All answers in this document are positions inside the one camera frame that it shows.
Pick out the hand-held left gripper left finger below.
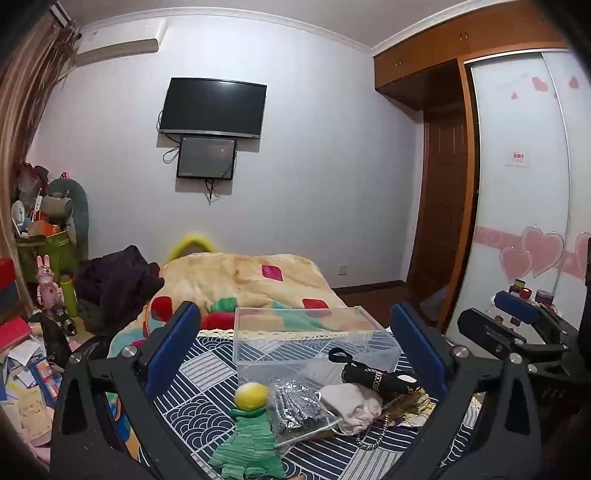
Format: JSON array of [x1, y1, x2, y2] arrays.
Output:
[[50, 301, 218, 480]]

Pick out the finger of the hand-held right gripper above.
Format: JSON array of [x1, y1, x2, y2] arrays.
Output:
[[457, 308, 539, 370], [493, 290, 561, 334]]

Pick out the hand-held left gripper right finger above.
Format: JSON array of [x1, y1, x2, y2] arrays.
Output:
[[390, 302, 543, 480]]

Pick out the yellow green sponge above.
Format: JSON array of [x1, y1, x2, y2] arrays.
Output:
[[235, 382, 271, 409]]

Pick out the white cloth face mask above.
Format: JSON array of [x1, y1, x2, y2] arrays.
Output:
[[318, 383, 385, 437]]

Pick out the clear plastic storage box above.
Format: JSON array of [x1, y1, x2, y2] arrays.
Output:
[[233, 305, 402, 386]]

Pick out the metal chain necklace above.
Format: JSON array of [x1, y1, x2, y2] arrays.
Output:
[[355, 412, 391, 451]]

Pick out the green knitted glove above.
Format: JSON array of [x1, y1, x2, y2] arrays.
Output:
[[208, 406, 288, 480]]

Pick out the silver sequin pouch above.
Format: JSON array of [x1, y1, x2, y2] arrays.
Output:
[[270, 376, 342, 437]]

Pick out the white lace trim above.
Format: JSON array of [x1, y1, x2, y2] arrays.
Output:
[[198, 327, 393, 343]]

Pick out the blue white patterned bedsheet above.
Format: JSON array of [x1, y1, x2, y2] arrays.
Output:
[[152, 328, 481, 480]]

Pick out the beige colourful-patch blanket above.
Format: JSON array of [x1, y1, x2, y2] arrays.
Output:
[[108, 253, 389, 361]]

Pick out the dark clothes pile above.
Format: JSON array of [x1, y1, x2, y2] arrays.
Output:
[[74, 246, 164, 333]]

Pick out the white heart-print wardrobe door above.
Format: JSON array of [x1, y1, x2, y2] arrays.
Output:
[[445, 51, 591, 352]]

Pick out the black flashlight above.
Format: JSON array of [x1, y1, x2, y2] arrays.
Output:
[[48, 302, 77, 337]]

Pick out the green thermos bottle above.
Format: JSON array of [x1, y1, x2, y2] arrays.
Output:
[[59, 274, 79, 317]]

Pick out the black bag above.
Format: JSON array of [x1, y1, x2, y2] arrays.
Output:
[[41, 318, 73, 370]]

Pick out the brown wooden door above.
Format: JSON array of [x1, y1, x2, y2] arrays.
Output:
[[409, 108, 469, 296]]

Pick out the pink bunny toy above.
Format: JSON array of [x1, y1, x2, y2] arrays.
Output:
[[36, 255, 63, 308]]

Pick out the green storage bag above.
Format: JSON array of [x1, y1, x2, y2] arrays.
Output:
[[17, 228, 77, 282]]

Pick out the pile of scattered papers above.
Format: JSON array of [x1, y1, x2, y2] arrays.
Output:
[[0, 323, 70, 462]]

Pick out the red book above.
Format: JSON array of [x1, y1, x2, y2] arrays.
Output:
[[0, 318, 31, 352]]

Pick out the grey green plush toy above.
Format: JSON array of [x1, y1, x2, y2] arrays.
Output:
[[44, 178, 89, 259]]

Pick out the red box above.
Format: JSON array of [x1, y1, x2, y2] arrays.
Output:
[[0, 257, 17, 296]]

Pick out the small white fan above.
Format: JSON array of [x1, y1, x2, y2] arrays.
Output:
[[11, 200, 29, 232]]

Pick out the wooden overhead cabinet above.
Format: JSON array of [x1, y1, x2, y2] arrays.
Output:
[[373, 9, 568, 110]]

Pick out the brown striped curtain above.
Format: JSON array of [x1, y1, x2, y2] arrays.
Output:
[[0, 9, 81, 259]]

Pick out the white air conditioner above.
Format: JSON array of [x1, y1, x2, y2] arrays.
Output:
[[75, 21, 160, 58]]

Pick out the small wall-mounted monitor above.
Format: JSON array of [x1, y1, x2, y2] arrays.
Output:
[[177, 137, 238, 180]]

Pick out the wall-mounted black television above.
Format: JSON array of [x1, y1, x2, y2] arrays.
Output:
[[158, 78, 267, 139]]

